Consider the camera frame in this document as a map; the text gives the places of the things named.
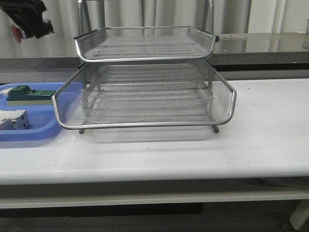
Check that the silver mesh tray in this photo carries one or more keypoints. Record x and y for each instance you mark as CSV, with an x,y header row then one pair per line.
x,y
131,94
115,44

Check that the silver top mesh tray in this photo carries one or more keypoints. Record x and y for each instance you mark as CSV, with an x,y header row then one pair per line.
x,y
115,44

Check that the green terminal block module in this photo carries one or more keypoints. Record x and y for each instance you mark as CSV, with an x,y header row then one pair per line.
x,y
24,95

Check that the red emergency push button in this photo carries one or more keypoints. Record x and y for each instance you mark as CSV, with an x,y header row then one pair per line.
x,y
19,34

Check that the white circuit breaker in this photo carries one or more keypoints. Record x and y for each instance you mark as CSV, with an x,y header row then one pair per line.
x,y
13,120

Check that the silver metal rack frame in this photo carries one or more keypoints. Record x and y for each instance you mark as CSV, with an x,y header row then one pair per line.
x,y
84,24

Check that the white table leg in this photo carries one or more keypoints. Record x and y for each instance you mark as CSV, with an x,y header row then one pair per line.
x,y
300,215

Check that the blue plastic tray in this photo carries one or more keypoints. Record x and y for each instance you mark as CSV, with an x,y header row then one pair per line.
x,y
42,120

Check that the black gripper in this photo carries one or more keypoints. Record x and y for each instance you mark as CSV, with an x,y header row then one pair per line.
x,y
26,14

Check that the dark grey back counter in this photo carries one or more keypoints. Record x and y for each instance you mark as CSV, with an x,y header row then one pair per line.
x,y
233,52

